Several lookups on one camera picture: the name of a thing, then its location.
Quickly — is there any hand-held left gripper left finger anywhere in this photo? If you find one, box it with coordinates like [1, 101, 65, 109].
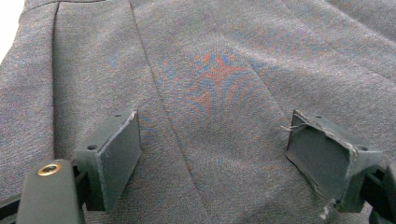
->
[73, 108, 143, 213]

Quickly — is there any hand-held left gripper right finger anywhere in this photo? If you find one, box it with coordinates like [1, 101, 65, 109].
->
[284, 109, 383, 214]

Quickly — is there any dark grey garment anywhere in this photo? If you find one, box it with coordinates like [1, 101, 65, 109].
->
[0, 0, 396, 224]

